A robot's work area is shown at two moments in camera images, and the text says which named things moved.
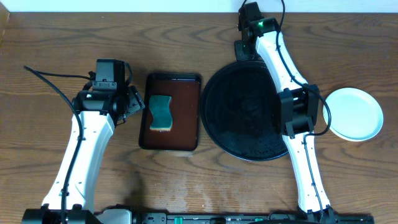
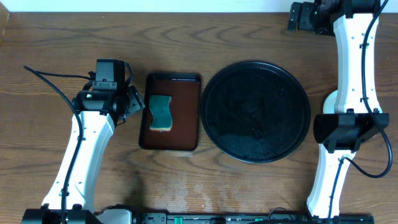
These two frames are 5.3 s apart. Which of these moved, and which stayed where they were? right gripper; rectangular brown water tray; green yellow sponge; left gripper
Moved: right gripper
Stayed: rectangular brown water tray; green yellow sponge; left gripper
